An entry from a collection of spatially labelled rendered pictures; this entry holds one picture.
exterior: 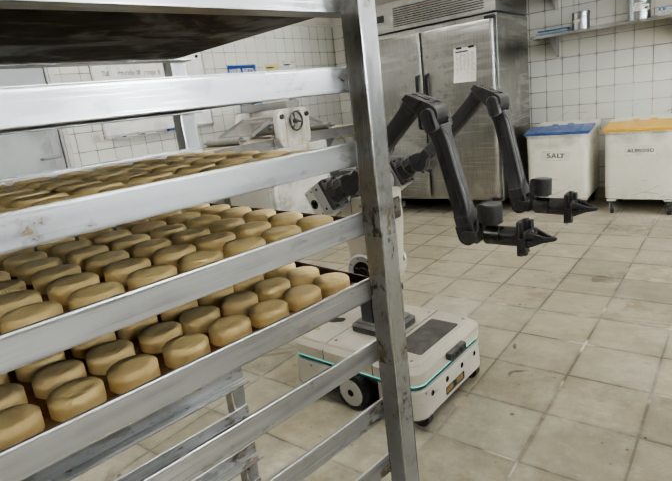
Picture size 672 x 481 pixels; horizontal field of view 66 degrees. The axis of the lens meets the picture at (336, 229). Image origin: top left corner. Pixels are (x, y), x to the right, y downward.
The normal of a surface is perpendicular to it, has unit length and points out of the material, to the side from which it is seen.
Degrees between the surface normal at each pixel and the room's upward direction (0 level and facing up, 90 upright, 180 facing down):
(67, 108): 90
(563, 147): 92
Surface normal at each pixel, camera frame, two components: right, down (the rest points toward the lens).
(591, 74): -0.61, 0.26
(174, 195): 0.70, 0.09
